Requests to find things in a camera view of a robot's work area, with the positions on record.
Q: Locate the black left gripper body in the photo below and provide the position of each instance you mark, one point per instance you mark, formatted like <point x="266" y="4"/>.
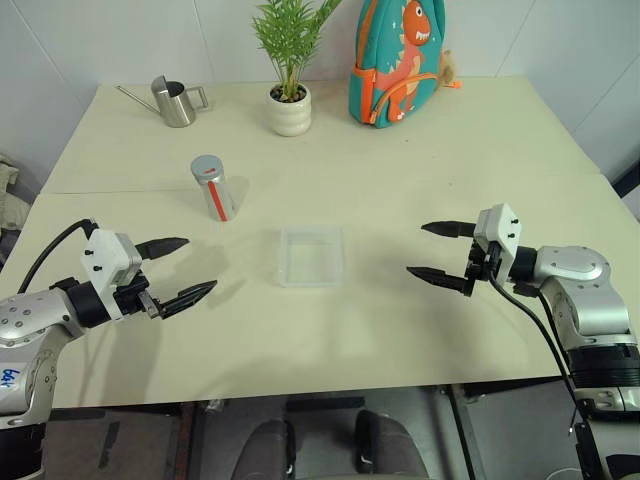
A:
<point x="131" y="295"/>

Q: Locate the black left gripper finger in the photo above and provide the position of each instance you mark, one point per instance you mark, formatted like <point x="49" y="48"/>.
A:
<point x="162" y="246"/>
<point x="192" y="295"/>

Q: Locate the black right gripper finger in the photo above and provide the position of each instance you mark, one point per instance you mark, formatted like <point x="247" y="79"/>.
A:
<point x="452" y="229"/>
<point x="440" y="279"/>

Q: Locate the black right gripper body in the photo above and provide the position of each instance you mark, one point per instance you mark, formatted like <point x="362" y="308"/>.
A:
<point x="480" y="265"/>

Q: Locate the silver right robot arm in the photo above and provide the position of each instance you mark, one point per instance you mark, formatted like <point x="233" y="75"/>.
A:
<point x="585" y="295"/>

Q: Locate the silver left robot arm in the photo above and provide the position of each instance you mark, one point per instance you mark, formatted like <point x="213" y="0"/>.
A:
<point x="30" y="312"/>

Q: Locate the grey red cylindrical can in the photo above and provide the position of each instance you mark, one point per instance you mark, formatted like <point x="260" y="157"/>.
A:
<point x="225" y="197"/>

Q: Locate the grey bottle cap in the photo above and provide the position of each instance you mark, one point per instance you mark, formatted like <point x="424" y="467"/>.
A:
<point x="206" y="169"/>

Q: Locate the clear plastic container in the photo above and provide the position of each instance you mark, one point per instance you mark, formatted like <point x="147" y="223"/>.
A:
<point x="311" y="257"/>

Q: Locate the steel watering can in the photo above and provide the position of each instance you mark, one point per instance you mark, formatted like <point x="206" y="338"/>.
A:
<point x="175" y="102"/>

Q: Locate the beige crumpled cloth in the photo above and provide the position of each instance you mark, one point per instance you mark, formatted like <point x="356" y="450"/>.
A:
<point x="9" y="192"/>

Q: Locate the teal dinosaur backpack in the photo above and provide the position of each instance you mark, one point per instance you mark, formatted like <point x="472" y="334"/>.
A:
<point x="395" y="60"/>

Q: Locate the white ribbed plant pot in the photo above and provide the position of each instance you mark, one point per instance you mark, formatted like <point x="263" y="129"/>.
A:
<point x="289" y="114"/>

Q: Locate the green potted plant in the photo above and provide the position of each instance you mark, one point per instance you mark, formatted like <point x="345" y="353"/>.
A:
<point x="295" y="35"/>

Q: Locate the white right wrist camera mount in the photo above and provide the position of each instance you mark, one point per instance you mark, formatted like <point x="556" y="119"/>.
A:
<point x="500" y="225"/>

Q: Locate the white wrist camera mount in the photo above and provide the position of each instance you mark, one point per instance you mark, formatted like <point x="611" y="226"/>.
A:
<point x="107" y="255"/>
<point x="500" y="225"/>

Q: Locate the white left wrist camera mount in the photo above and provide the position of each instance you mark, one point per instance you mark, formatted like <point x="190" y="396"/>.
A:
<point x="107" y="255"/>

